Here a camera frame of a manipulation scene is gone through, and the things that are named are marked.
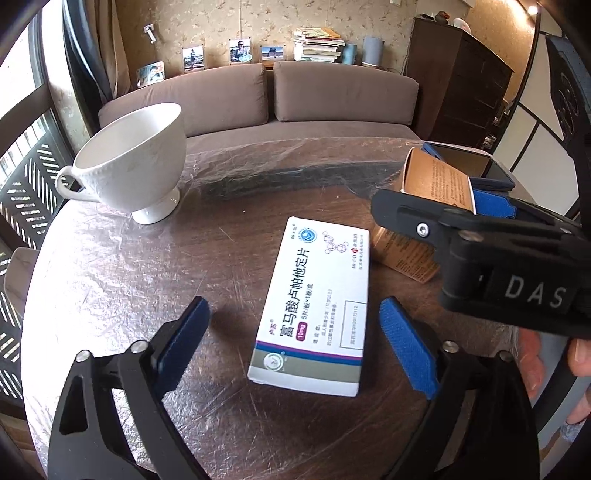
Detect standing person photo print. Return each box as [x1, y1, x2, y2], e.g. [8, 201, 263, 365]
[183, 45, 205, 73]

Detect short brown sofa cushion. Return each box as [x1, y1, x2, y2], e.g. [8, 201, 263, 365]
[273, 61, 419, 126]

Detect beige curtain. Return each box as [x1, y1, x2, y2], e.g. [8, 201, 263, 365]
[90, 0, 120, 104]

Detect smartphone in blue case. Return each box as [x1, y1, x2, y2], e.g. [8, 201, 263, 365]
[422, 141, 515, 192]

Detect long brown sofa cushion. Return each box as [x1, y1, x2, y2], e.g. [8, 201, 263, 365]
[98, 63, 269, 139]

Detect white footed cup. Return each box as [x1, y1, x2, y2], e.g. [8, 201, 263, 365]
[55, 102, 187, 225]

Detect dark balcony railing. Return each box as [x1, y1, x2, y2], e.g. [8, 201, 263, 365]
[0, 111, 88, 416]

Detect dark curtain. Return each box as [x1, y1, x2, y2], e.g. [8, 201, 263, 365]
[62, 0, 112, 116]

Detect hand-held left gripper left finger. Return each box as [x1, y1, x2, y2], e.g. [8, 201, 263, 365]
[48, 296, 212, 480]

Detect person's right hand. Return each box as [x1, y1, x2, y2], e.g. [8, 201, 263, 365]
[517, 330, 591, 428]

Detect white grey-striped medicine box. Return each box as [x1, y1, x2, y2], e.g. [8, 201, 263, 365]
[248, 216, 371, 398]

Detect stack of books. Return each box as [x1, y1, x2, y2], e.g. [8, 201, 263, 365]
[292, 28, 347, 63]

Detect grey chair back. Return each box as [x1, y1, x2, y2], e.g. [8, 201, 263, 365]
[2, 247, 44, 301]

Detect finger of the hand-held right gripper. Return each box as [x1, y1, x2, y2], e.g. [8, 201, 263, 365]
[472, 188, 579, 228]
[372, 188, 562, 262]

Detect dark wooden cabinet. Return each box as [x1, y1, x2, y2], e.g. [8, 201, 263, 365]
[404, 17, 515, 149]

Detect grey cylindrical speaker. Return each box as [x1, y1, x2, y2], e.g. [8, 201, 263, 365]
[361, 36, 385, 68]

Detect portrait photo print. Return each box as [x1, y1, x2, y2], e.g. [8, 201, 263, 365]
[229, 39, 252, 64]

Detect white panel sliding door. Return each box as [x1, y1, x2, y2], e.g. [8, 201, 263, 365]
[489, 18, 583, 217]

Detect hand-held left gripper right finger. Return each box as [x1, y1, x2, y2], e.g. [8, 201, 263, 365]
[379, 296, 541, 480]

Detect brown sofa seat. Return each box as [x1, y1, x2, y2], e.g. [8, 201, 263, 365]
[185, 121, 419, 149]

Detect tilted photo print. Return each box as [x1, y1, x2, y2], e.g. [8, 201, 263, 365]
[136, 60, 166, 88]

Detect light brown square box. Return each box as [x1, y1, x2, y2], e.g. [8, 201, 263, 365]
[372, 148, 475, 283]

